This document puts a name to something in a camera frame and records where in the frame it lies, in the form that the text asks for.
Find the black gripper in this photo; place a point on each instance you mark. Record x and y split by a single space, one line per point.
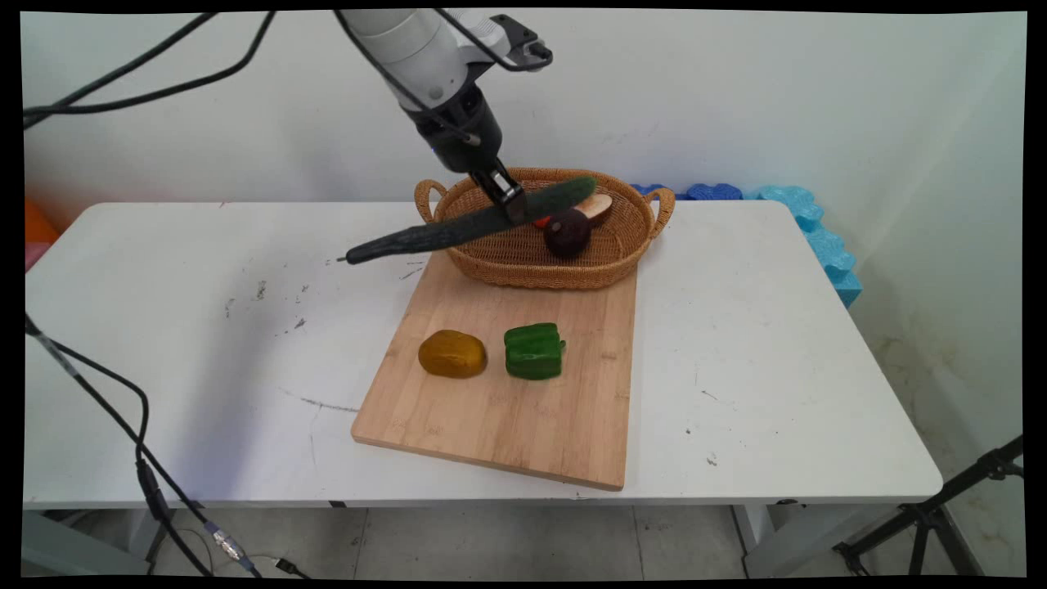
462 127

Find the dark green cucumber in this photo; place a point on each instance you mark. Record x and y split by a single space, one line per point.
425 237

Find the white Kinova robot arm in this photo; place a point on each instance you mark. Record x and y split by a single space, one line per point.
417 53

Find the dark purple toy onion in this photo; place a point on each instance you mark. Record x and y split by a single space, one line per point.
567 233

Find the beige toy mushroom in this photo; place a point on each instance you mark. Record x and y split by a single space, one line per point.
599 206

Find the woven wicker basket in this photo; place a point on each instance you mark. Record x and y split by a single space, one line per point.
622 237

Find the green toy bell pepper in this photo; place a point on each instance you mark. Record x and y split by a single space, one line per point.
534 352

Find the brown toy potato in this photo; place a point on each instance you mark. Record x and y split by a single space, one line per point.
452 353

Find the wooden cutting board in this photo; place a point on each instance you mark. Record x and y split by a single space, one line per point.
507 384

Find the light blue foam mat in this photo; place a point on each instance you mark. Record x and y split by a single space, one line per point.
826 245

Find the white table leg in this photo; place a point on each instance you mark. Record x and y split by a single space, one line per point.
773 544

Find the orange object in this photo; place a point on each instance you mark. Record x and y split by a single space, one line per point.
37 225

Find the black tripod stand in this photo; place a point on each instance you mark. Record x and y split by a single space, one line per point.
924 515

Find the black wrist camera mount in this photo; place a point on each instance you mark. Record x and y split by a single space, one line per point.
523 45

